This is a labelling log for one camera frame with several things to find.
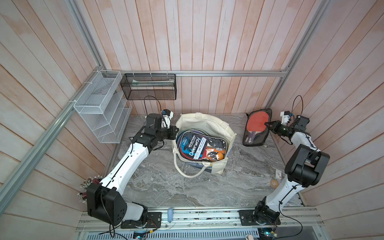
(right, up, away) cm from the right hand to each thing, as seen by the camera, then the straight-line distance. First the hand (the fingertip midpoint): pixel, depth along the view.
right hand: (265, 122), depth 93 cm
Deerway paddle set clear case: (-43, -13, -12) cm, 47 cm away
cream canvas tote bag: (-42, -14, -12) cm, 46 cm away
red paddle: (-5, -7, +2) cm, 9 cm away
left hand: (-55, -6, -14) cm, 57 cm away
